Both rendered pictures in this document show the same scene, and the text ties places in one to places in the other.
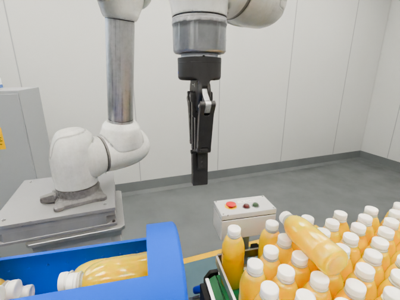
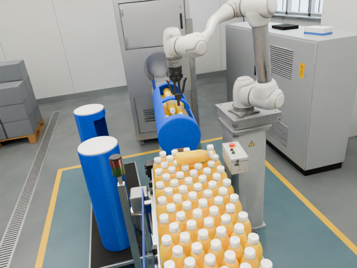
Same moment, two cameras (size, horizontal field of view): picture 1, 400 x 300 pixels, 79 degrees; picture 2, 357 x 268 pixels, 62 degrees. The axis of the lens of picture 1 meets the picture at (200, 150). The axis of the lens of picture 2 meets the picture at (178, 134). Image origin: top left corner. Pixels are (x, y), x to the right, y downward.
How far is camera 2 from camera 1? 187 cm
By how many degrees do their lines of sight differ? 90
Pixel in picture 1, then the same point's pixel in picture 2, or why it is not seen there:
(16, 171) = (304, 95)
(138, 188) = not seen: outside the picture
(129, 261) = not seen: hidden behind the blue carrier
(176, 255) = (169, 119)
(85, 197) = (236, 111)
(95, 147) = (244, 90)
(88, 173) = (238, 100)
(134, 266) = not seen: hidden behind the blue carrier
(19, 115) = (313, 58)
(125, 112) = (258, 76)
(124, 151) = (255, 98)
